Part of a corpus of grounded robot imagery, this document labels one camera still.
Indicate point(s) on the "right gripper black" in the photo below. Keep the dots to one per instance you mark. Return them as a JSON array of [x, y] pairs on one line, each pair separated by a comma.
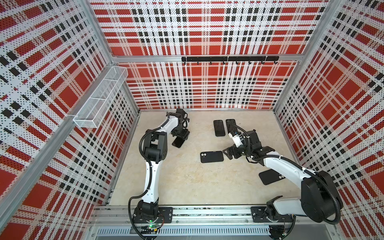
[[234, 149]]

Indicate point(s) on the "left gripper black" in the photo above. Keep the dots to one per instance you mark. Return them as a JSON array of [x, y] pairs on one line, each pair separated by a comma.
[[184, 135]]

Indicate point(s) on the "black smartphone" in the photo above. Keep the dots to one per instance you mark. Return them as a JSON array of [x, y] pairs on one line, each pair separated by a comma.
[[178, 142], [219, 128], [232, 127]]

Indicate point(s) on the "black phone case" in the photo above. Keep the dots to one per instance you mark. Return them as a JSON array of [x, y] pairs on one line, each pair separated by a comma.
[[270, 176], [211, 157]]

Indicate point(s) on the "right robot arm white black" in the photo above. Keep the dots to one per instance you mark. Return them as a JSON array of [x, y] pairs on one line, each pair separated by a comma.
[[319, 199]]

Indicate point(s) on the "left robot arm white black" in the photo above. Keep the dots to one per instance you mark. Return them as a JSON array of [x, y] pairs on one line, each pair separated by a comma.
[[153, 147]]

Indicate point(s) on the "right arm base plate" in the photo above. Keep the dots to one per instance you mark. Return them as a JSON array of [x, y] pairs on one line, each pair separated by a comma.
[[265, 214]]

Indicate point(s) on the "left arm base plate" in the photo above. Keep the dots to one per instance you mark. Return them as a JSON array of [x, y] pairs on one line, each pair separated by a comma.
[[160, 215]]

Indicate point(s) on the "white wire mesh shelf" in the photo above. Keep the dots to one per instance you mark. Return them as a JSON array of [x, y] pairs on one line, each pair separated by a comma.
[[97, 105]]

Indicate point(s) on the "black hook rail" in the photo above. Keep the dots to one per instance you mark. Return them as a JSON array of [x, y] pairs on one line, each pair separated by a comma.
[[230, 59]]

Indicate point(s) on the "aluminium front rail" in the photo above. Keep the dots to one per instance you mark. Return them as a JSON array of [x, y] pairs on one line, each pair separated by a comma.
[[208, 222]]

